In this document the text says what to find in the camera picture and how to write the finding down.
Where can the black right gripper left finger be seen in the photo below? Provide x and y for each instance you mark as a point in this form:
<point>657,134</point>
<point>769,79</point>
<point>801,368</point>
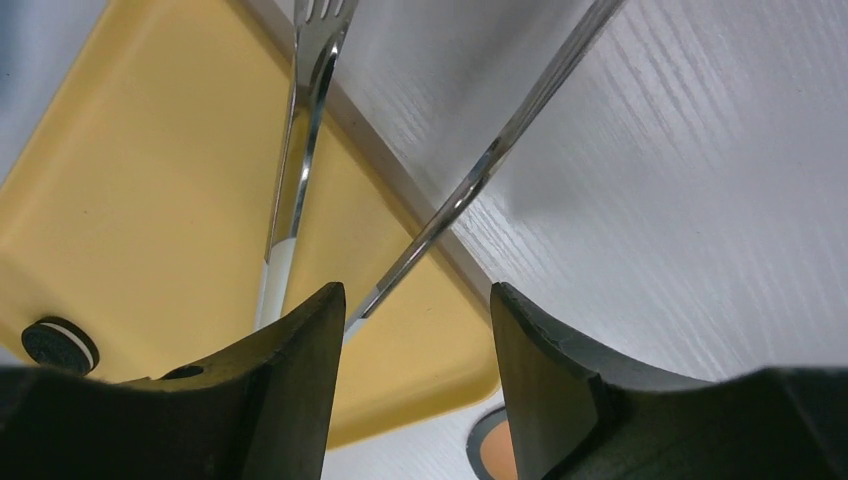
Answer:
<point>258,409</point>

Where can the yellow serving tray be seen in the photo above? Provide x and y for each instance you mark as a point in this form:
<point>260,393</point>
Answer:
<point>139,209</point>

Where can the black sandwich cookie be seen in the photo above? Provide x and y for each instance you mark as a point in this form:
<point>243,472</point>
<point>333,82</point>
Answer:
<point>56,342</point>

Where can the yellow black round coaster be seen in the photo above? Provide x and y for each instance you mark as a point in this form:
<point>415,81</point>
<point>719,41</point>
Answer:
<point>489,447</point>

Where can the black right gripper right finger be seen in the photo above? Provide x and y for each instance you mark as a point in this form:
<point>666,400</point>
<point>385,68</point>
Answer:
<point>578,409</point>

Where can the metal serving tongs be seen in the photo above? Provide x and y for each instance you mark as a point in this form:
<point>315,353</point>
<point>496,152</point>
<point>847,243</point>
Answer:
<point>320,30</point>

